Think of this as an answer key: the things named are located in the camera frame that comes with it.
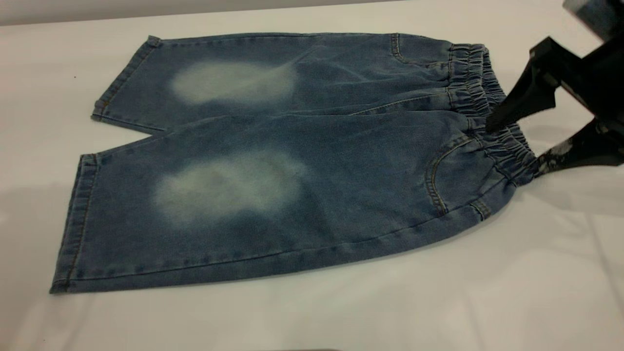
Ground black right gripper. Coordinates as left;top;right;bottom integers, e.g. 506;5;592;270
486;37;624;175

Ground blue faded denim pants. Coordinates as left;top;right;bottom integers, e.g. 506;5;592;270
49;32;537;294

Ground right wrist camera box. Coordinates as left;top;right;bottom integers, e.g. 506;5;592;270
562;0;624;42

